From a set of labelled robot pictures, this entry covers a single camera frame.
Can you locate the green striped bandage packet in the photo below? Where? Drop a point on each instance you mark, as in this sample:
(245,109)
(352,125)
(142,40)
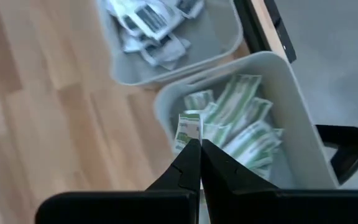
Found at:
(236,96)
(197,99)
(259,152)
(188,129)
(253,113)
(217,132)
(247,138)
(263,171)

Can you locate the black clamp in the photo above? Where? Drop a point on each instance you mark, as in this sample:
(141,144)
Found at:
(350,149)

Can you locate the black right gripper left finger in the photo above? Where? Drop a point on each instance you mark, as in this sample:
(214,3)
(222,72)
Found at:
(182,174)

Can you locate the white plastic bin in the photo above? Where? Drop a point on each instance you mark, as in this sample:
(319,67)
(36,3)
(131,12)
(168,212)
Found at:
(300,133)
(216,34)

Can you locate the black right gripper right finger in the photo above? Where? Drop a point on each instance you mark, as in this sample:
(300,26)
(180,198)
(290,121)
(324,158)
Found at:
(228,186)

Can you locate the black back frame rail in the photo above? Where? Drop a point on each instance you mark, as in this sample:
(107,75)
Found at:
(250,28)

